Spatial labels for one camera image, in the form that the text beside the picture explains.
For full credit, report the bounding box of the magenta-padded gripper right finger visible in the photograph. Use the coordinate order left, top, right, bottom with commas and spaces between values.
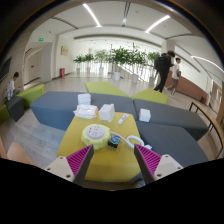
133, 143, 185, 185

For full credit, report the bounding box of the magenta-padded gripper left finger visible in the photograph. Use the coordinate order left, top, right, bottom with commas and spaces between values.
44, 144, 96, 186

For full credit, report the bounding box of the round yellow-green power strip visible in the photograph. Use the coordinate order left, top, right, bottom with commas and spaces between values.
80, 123, 112, 151

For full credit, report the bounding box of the small white cube box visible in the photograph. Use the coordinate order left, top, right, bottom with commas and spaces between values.
138, 108, 152, 123

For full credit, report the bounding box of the tan wooden chair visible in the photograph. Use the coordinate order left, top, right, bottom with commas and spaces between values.
0, 136, 38, 168

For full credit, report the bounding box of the clear plastic tissue pack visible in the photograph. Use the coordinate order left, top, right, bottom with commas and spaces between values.
73, 104, 99, 120

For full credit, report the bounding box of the long grey sofa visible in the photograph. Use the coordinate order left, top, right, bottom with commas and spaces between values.
29, 91, 138, 132

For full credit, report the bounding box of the large white cube box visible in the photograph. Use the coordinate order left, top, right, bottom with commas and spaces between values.
98, 103, 116, 123

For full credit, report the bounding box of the green sofa seat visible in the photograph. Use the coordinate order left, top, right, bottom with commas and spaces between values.
84, 81, 130, 99
131, 88, 170, 105

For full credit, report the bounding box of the dark grey ottoman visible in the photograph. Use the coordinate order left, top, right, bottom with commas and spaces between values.
5, 95, 26, 123

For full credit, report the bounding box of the green bench seat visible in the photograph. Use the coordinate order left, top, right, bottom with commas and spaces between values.
16, 83, 46, 109

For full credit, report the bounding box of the brick reception counter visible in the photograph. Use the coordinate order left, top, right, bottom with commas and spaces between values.
164, 69, 210, 103

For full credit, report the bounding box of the person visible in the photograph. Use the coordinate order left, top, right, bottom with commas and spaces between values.
153, 50, 176, 94
5, 71, 22, 101
168, 57, 182, 99

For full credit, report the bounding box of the group of potted plants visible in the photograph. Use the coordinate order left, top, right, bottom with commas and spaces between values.
72, 45, 161, 85

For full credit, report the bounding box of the group of ceiling light strips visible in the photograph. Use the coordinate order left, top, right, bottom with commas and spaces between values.
82, 2, 224, 73

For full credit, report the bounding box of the white cable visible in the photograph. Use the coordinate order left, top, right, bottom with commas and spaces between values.
109, 130, 153, 150

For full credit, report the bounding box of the wooden bench with black frame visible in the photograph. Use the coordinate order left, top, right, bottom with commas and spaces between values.
188, 100, 224, 160

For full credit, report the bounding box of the yellow wall picture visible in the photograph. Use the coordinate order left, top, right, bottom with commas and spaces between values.
60, 45, 70, 57

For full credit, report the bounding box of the black wall screen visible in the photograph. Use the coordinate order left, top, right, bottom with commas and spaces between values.
0, 56, 13, 84

